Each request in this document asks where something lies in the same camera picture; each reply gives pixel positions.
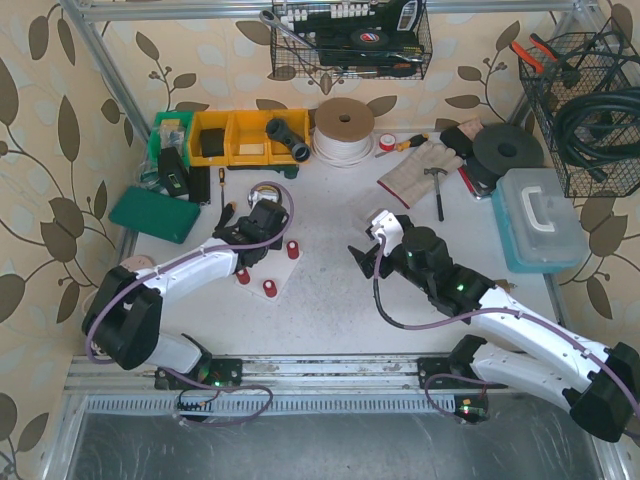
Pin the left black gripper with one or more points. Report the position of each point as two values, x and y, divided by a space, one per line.
235 232

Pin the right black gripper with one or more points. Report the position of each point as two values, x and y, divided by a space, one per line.
377 261

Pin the large black orange screwdriver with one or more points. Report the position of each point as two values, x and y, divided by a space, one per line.
226 216

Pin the short red spring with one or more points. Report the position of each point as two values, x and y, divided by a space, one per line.
293 251
270 288

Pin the white peg base plate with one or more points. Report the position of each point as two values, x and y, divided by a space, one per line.
274 266

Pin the large red spring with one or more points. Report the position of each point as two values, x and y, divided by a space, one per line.
243 277

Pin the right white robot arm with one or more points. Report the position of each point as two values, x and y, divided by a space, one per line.
598 386

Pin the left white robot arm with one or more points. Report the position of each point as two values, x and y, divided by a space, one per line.
125 316

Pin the clear plastic spring tray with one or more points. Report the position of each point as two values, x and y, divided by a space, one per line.
361 220

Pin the brown tape roll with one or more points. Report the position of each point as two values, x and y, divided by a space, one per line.
265 186

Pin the green clamp tool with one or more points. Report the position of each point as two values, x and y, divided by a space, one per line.
288 171

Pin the small yellow black screwdriver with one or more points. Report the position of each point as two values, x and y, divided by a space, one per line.
222 181

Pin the yellow storage bin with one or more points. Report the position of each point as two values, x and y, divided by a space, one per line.
246 139
299 121
208 120

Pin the white work glove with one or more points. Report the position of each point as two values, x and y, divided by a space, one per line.
408 182

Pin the grey pipe fitting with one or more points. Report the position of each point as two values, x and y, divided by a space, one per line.
278 130

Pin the black box in bin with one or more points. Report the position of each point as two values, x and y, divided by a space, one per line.
212 142

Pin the green plastic case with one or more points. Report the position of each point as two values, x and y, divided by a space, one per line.
154 214

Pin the black battery charger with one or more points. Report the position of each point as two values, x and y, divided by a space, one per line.
172 173

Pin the small claw hammer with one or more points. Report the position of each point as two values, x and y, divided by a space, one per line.
436 173

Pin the red white tape roll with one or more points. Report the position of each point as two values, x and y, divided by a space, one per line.
387 142

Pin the pink round power socket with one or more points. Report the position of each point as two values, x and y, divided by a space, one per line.
137 262

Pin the green storage bin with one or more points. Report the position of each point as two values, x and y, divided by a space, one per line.
170 130

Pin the yellow black bit driver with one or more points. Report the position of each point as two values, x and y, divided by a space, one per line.
414 142

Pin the black disc spool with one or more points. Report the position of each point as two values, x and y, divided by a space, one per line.
500 147

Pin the teal clear toolbox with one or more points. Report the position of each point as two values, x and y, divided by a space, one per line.
538 226

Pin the chrome wrench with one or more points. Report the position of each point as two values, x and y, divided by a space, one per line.
269 19

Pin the black electrical tape roll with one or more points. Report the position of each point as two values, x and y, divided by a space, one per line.
369 39

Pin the white cable spool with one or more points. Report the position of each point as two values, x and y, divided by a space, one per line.
343 132

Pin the aluminium rail base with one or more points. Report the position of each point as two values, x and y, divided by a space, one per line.
280 385

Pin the back wire basket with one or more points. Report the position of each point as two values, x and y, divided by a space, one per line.
334 41

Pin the wire basket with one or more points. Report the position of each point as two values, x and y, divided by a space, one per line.
334 41
587 108

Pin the right wire basket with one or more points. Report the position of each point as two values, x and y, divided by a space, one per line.
587 108

